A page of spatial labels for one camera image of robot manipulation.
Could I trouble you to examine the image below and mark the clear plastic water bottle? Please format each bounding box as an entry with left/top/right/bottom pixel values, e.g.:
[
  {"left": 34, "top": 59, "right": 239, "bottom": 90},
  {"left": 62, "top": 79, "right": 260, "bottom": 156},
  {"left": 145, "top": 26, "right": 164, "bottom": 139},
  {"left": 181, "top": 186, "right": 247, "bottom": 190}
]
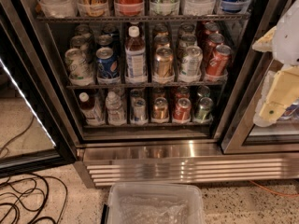
[{"left": 106, "top": 91, "right": 126, "bottom": 125}]

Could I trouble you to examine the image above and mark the white green can middle shelf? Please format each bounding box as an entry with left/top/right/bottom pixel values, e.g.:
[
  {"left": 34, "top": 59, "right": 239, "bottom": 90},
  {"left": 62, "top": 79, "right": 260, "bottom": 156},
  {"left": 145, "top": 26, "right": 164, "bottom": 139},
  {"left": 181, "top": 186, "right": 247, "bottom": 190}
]
[{"left": 64, "top": 49, "right": 94, "bottom": 86}]

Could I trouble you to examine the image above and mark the black cable on floor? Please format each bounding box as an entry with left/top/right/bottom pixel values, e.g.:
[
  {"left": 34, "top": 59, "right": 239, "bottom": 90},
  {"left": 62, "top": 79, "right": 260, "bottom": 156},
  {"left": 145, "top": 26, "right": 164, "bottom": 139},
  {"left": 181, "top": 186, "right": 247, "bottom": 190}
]
[{"left": 0, "top": 115, "right": 69, "bottom": 224}]

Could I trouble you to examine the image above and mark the clear plastic storage bin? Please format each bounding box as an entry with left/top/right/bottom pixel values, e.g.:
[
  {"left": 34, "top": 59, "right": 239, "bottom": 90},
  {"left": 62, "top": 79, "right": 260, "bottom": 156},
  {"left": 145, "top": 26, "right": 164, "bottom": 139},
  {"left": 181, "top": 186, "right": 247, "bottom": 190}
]
[{"left": 105, "top": 182, "right": 206, "bottom": 224}]

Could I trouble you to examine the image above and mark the silver blue can bottom shelf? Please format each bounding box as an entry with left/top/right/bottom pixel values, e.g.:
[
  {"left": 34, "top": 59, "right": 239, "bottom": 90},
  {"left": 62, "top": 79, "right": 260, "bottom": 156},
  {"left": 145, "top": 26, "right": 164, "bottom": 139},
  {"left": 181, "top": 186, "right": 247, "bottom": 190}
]
[{"left": 131, "top": 98, "right": 148, "bottom": 125}]

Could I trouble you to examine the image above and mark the gold brown can top shelf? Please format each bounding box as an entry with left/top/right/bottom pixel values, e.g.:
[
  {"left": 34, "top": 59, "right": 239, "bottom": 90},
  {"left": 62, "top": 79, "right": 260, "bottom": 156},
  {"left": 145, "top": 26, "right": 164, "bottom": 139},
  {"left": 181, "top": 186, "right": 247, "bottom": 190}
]
[{"left": 77, "top": 0, "right": 107, "bottom": 17}]

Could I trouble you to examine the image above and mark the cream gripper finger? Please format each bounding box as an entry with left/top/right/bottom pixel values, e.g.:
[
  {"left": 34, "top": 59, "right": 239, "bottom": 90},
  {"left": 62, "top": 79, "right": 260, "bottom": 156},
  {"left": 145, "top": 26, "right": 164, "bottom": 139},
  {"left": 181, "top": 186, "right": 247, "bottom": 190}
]
[
  {"left": 252, "top": 26, "right": 277, "bottom": 52},
  {"left": 259, "top": 65, "right": 299, "bottom": 122}
]

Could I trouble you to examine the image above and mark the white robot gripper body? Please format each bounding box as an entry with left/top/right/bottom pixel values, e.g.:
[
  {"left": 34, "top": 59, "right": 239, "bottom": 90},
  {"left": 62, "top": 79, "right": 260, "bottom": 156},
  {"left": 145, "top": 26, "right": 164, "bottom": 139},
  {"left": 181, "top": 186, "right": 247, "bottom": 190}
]
[{"left": 272, "top": 0, "right": 299, "bottom": 66}]

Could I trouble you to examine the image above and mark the stainless fridge bottom grille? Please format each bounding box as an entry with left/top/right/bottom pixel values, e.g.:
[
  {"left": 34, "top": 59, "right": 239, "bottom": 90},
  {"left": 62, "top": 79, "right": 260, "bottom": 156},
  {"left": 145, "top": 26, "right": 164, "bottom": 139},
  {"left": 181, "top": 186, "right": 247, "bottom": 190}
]
[{"left": 74, "top": 140, "right": 299, "bottom": 189}]

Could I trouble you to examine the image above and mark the silver white can middle shelf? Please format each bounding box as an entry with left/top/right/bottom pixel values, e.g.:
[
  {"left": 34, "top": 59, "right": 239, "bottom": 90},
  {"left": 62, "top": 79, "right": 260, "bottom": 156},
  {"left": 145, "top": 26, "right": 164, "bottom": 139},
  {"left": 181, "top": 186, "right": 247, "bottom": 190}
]
[{"left": 178, "top": 46, "right": 203, "bottom": 83}]

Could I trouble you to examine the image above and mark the closed right fridge door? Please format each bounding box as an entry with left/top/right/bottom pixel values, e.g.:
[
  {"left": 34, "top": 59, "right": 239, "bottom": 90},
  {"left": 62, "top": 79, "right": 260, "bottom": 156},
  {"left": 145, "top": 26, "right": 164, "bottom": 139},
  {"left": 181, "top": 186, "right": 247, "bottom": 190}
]
[{"left": 215, "top": 0, "right": 299, "bottom": 155}]

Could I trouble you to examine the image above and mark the orange cable on floor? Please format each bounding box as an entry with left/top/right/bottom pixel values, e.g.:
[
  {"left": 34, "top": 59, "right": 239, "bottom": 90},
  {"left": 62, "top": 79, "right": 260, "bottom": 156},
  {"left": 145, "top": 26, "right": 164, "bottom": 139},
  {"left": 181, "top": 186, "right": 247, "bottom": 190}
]
[{"left": 249, "top": 180, "right": 299, "bottom": 199}]

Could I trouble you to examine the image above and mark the red can middle shelf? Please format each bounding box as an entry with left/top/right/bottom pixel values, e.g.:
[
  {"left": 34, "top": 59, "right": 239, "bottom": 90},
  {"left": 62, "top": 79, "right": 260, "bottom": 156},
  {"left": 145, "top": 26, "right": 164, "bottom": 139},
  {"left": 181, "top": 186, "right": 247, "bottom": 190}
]
[{"left": 205, "top": 45, "right": 232, "bottom": 81}]

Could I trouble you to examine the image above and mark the clear bottle shelf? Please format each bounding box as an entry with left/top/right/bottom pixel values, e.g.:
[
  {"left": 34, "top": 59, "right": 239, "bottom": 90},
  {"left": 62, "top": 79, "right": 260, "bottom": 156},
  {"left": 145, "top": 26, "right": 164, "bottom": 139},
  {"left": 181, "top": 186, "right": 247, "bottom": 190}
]
[
  {"left": 39, "top": 0, "right": 78, "bottom": 18},
  {"left": 181, "top": 0, "right": 216, "bottom": 16}
]

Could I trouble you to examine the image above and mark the gold can bottom shelf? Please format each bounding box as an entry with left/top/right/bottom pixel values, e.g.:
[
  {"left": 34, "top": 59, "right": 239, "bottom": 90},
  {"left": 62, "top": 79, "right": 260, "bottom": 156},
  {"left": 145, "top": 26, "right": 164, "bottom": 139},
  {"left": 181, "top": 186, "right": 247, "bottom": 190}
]
[{"left": 152, "top": 97, "right": 169, "bottom": 123}]

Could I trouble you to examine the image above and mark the clear bottle top shelf left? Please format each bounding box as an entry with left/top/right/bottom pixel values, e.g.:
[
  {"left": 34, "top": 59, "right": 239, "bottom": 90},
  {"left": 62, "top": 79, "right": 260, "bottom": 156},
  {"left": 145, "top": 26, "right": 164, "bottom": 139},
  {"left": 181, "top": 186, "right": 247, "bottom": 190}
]
[{"left": 39, "top": 0, "right": 78, "bottom": 18}]

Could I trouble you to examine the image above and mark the blue pepsi can middle shelf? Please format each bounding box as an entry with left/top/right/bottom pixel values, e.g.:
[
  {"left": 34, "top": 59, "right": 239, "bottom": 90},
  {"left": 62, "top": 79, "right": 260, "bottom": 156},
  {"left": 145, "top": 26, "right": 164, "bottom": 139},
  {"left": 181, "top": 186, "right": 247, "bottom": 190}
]
[{"left": 96, "top": 47, "right": 121, "bottom": 84}]

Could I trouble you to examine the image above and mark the clear bottle top shelf right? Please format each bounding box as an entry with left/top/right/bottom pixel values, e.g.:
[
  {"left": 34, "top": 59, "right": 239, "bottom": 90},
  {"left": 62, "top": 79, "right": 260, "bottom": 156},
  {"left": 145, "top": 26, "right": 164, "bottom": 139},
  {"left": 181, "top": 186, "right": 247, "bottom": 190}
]
[{"left": 181, "top": 0, "right": 216, "bottom": 16}]

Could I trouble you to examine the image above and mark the open glass fridge door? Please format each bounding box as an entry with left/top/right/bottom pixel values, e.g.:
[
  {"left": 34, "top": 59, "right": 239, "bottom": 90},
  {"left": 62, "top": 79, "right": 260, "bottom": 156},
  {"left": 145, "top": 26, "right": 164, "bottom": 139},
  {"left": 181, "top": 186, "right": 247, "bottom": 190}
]
[{"left": 0, "top": 0, "right": 76, "bottom": 177}]

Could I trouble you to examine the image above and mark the tall tea bottle middle shelf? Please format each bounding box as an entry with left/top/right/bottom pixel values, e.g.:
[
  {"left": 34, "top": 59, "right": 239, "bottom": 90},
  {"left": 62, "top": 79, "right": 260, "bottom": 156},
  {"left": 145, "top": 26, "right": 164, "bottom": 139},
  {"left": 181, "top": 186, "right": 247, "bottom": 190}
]
[{"left": 125, "top": 25, "right": 148, "bottom": 83}]

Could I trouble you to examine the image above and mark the green can bottom shelf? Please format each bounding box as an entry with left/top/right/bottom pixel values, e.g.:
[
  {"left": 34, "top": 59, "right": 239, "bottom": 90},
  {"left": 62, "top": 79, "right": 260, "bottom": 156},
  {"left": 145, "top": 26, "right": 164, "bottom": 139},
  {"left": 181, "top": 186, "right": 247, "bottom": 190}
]
[{"left": 193, "top": 97, "right": 214, "bottom": 123}]

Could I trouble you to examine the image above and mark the brown tea bottle bottom shelf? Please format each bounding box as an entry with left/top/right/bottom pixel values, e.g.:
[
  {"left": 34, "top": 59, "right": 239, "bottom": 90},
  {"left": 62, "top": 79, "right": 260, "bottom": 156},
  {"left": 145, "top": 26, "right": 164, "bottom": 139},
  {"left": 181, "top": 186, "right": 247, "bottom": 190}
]
[{"left": 78, "top": 92, "right": 105, "bottom": 126}]

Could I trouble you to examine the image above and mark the gold can middle shelf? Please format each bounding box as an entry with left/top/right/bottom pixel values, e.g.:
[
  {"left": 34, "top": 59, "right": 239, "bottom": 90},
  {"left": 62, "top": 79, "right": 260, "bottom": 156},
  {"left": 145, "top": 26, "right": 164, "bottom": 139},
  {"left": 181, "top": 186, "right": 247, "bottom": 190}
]
[{"left": 153, "top": 47, "right": 175, "bottom": 84}]

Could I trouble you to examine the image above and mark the red can bottom shelf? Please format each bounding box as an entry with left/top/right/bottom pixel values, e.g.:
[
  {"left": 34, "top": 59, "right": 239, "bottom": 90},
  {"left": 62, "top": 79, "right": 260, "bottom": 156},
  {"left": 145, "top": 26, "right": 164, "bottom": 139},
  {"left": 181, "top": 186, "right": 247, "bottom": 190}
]
[{"left": 173, "top": 98, "right": 192, "bottom": 123}]

